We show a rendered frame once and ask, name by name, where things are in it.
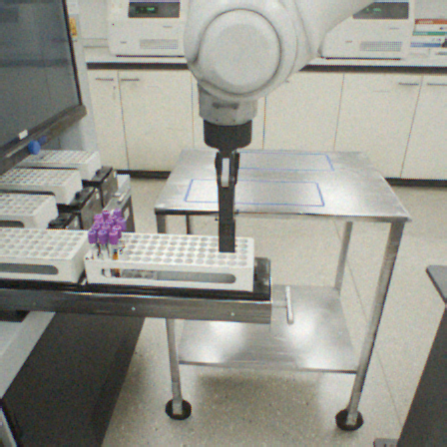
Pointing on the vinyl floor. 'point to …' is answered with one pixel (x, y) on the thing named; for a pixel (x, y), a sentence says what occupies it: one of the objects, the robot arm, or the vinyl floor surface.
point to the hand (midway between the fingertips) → (226, 233)
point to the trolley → (307, 340)
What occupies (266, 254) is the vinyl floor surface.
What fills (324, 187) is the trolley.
